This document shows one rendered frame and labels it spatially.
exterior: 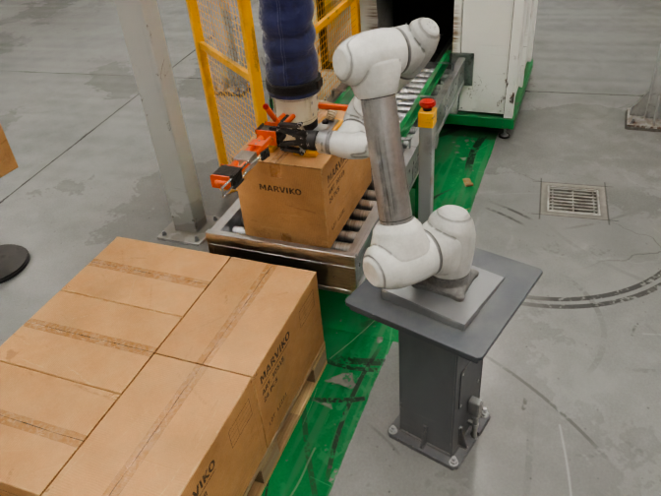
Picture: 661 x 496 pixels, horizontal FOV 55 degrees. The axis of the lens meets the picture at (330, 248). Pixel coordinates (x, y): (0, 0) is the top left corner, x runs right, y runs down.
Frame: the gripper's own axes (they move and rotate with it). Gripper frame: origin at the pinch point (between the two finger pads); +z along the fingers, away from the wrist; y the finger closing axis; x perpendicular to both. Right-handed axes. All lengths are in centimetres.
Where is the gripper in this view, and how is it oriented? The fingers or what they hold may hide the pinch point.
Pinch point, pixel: (270, 135)
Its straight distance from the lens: 248.2
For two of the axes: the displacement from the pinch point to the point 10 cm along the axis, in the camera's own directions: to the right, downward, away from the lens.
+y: 0.6, 8.0, 6.0
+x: 3.5, -5.8, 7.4
